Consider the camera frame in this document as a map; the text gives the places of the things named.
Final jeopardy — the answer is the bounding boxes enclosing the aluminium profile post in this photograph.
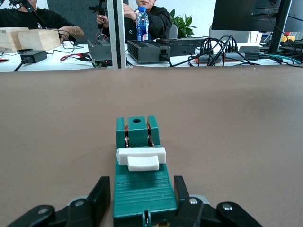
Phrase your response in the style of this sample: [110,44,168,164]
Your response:
[106,0,126,69]

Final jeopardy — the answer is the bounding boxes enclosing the green terminal block module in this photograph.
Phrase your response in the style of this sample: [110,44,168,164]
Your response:
[113,115,178,227]

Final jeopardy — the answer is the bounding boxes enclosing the person in black jacket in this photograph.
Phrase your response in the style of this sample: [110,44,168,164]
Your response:
[96,0,172,41]

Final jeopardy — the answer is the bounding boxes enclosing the small board with red LED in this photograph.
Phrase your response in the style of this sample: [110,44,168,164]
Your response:
[93,59,113,68]

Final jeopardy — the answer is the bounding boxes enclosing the grey usb hub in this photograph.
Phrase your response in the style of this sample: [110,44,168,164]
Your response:
[194,52,247,64]

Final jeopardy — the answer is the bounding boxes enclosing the black flat box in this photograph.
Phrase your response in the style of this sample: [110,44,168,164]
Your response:
[156,37,204,57]

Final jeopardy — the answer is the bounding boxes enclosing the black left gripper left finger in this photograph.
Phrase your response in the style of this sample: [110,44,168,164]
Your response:
[7,176,111,227]

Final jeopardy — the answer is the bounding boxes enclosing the red clip leads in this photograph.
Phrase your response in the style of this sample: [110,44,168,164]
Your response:
[60,53,92,62]

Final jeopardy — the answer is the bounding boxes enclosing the blue water bottle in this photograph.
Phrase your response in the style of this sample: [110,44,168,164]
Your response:
[136,6,150,41]

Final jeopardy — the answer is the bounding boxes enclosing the green plant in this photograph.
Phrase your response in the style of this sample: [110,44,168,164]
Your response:
[169,9,197,38]

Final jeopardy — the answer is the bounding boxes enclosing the black monitor stand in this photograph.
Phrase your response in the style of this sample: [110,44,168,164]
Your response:
[268,0,292,54]

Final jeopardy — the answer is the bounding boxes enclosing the wooden block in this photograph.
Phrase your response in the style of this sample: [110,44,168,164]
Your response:
[0,27,30,54]
[18,28,62,52]

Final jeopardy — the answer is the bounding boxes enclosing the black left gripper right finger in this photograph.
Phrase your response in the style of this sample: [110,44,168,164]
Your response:
[174,175,263,227]

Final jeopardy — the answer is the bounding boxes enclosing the person in black shirt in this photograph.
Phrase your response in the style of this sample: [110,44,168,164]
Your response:
[0,0,85,45]

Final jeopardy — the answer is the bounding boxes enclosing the black monitor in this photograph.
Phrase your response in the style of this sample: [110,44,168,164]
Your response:
[211,0,303,33]

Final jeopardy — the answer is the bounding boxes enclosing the black power supply box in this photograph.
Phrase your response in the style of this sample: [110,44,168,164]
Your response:
[87,38,112,61]

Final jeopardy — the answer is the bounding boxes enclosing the black power brick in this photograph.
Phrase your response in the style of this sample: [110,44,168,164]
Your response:
[20,49,48,64]

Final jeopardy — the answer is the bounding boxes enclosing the grey finned power supply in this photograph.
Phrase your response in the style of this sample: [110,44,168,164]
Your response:
[127,39,171,64]

